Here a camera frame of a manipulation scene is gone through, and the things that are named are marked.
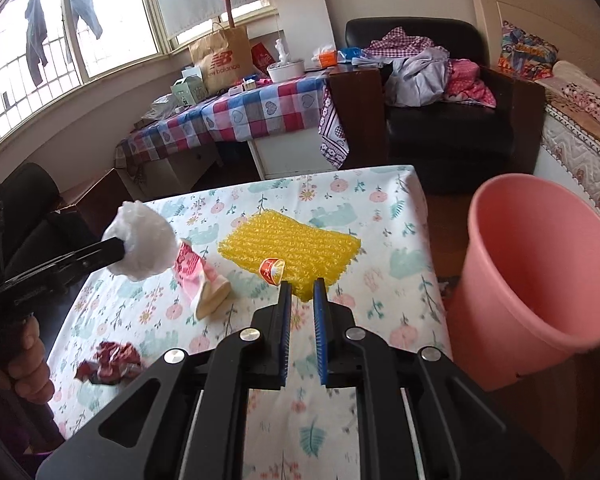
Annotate roller blind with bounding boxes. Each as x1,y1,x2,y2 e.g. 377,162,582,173
147,0,273,41

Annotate pink white crumpled wrapper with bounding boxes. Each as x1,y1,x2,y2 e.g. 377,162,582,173
174,240,231,320

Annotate pink dotted garment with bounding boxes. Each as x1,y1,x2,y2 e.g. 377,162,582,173
445,58,497,107

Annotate bed with cream headboard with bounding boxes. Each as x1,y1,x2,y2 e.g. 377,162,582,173
469,0,600,246

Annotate floral tablecloth table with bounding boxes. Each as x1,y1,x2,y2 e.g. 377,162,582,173
47,164,453,480

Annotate lavender garment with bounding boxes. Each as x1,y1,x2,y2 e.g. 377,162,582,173
385,47,453,107

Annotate brown paper bag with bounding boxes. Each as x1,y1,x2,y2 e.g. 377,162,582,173
188,22,255,95

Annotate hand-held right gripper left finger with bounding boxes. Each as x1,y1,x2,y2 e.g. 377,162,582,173
36,282,293,480

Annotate black chair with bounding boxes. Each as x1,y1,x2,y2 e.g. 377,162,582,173
2,162,101,281

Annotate plaid tablecloth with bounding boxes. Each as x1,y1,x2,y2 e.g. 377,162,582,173
116,71,331,168

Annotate clear plastic bag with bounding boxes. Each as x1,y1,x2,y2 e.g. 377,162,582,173
150,92,181,117

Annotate window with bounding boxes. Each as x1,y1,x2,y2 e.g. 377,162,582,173
0,0,276,158

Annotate purple flower cloth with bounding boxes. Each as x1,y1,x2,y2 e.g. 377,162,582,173
318,87,351,170

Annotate hanging jeans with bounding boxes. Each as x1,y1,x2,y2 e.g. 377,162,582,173
69,0,103,41

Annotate dark hanging garment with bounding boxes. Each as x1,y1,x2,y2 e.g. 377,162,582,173
24,0,48,86

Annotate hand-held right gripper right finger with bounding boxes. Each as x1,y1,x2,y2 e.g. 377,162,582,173
312,279,566,480

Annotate yellow foam net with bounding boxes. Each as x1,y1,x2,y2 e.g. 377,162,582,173
217,211,362,303

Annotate small green box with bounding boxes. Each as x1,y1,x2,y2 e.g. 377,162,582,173
170,67,206,106

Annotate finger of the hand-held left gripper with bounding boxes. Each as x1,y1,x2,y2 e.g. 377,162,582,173
0,236,127,313

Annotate red crumpled wrapper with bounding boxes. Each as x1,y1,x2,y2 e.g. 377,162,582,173
75,341,143,386

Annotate white round tissue container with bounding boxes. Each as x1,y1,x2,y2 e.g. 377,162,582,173
267,38,307,83

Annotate purple checked shirt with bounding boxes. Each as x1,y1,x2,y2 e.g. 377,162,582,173
362,29,436,61

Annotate small red foil cup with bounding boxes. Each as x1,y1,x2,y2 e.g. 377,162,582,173
259,257,286,286

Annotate red box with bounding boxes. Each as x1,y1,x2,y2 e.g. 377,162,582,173
251,42,276,78

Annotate white cabinet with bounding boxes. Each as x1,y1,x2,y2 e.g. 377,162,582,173
130,125,331,201

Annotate colourful cartoon pillow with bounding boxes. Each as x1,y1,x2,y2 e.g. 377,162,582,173
497,20,560,81

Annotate orange tissue box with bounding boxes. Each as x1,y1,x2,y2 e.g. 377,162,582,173
310,45,338,68

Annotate white tissue ball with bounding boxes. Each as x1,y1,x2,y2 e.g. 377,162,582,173
101,201,179,281

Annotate black leather armchair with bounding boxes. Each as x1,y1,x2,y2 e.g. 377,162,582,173
327,17,546,196

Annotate pink plastic bucket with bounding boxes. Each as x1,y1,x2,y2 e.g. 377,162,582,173
447,172,600,393

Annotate brown floral blanket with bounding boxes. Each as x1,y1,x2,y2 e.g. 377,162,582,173
545,85,600,161

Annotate person's left hand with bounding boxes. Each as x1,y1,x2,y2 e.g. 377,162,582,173
7,317,53,406

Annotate white pink floral quilt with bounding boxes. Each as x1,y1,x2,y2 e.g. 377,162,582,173
535,60,600,131

